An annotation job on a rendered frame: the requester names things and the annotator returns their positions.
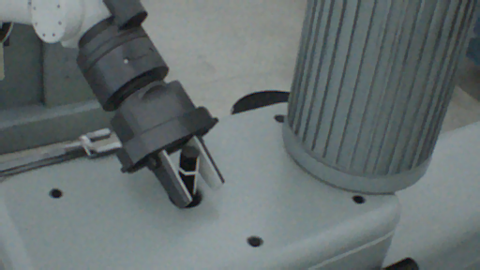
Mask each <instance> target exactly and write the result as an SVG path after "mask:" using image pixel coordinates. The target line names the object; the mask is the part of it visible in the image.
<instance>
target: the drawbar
mask: <svg viewBox="0 0 480 270"><path fill-rule="evenodd" d="M200 153H201V151H200V150H197V149H196V148H195V147H193V146H189V147H184V148H183V149H182V150H181V152H180V158H179V168H181V169H182V170H183V171H184V172H186V173H193V172H196V168H197V160H198V158H199V156H200ZM178 175H179V177H180V179H181V181H182V182H183V184H184V185H185V187H186V189H187V192H188V194H189V196H190V198H191V200H192V201H190V202H189V203H188V204H187V206H185V207H184V208H194V204H195V193H194V189H195V190H196V188H194V183H195V175H196V173H195V174H188V175H185V174H183V173H182V172H181V171H179V170H178Z"/></svg>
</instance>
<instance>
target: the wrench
mask: <svg viewBox="0 0 480 270"><path fill-rule="evenodd" d="M110 137H111V132H110V131H109V130H108V129H107V128H106V129H102V130H100V131H97V132H93V133H86V135H83V136H80V137H79V141H78V142H75V143H72V144H69V145H66V146H59V147H56V148H54V149H51V150H48V151H41V152H38V153H35V154H33V155H30V156H24V157H19V158H15V159H12V160H7V161H3V162H0V177H3V176H6V175H11V174H14V173H18V172H25V171H28V170H31V169H33V168H38V167H42V166H45V165H48V164H54V163H56V162H59V161H62V160H65V159H68V158H69V159H72V158H76V157H79V156H82V155H85V153H86V154H87V156H88V158H89V159H91V158H99V157H102V156H106V155H112V154H114V153H118V150H119V149H120V148H121V147H120V145H119V144H118V143H117V142H114V143H111V144H107V145H104V146H101V147H96V149H95V147H93V144H92V142H96V141H99V140H106V139H109V138H110Z"/></svg>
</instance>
